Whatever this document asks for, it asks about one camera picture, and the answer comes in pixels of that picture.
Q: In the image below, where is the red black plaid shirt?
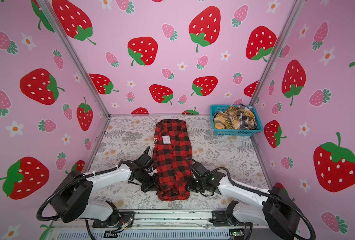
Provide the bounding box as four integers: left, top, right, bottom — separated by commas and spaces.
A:
152, 119, 193, 202

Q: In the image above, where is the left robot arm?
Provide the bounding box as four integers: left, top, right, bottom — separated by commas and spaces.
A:
36, 157, 156, 227

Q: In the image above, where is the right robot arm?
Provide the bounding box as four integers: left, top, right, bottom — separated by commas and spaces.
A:
190, 163, 316, 240

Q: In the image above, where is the teal plastic basket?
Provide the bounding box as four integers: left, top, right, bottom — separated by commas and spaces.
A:
211, 104, 263, 136

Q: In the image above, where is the yellow plaid shirt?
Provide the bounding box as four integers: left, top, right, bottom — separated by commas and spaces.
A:
214, 105, 258, 130

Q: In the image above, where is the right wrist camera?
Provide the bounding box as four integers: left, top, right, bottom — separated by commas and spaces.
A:
186, 158, 210, 178

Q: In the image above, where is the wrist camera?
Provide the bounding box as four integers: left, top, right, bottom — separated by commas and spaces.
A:
186, 158, 210, 178
134, 147, 153, 170

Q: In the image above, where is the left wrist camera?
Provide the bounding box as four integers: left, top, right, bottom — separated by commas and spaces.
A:
134, 147, 153, 170

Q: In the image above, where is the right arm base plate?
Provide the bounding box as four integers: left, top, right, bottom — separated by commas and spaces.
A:
209, 211, 253, 227

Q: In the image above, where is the aluminium frame rail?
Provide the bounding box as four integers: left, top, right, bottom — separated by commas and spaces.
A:
49, 208, 297, 232

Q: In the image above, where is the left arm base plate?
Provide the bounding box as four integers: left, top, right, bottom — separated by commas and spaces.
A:
92, 211, 135, 229

